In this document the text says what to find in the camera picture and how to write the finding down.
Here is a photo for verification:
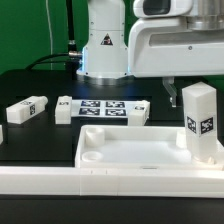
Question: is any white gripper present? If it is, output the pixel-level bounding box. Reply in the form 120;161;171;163
128;0;224;107

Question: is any white desk top tray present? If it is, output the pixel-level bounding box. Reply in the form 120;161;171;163
75;125;224;170

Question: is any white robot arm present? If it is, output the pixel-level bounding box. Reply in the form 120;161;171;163
78;0;224;103

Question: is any white front fence bar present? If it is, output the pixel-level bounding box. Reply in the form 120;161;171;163
0;166;224;198

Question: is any white marker base plate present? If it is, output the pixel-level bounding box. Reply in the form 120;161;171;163
55;96;150;126

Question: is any black cable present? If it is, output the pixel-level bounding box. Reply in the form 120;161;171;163
25;0;83;71

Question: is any white cable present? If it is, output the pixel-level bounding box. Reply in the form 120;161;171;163
45;0;54;71

